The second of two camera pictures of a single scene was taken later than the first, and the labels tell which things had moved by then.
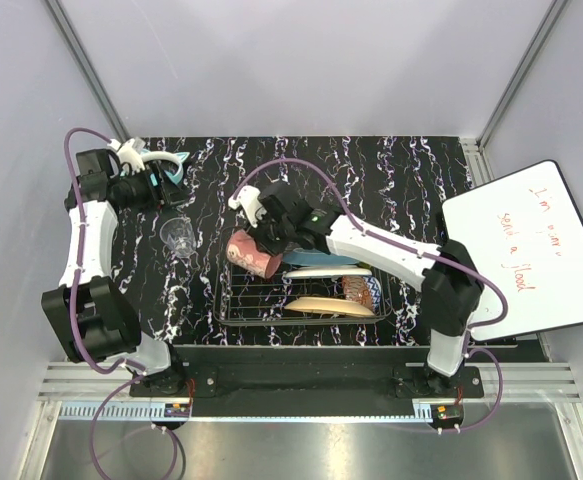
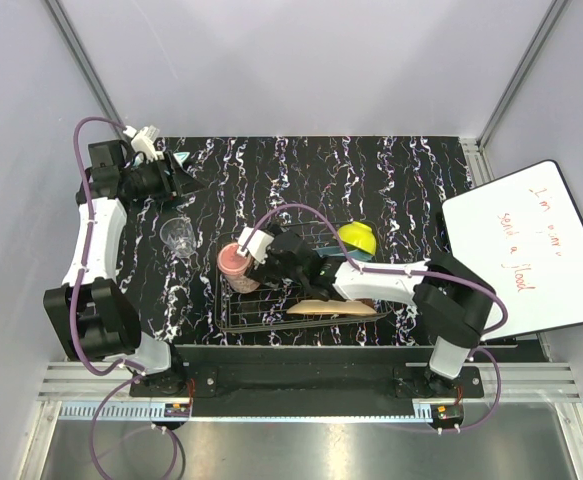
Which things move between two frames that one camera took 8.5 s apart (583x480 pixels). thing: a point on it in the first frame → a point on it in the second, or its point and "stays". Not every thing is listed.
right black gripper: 272,248 → 260,272
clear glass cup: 178,235 stays
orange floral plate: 337,306 stays
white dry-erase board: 525,231 stays
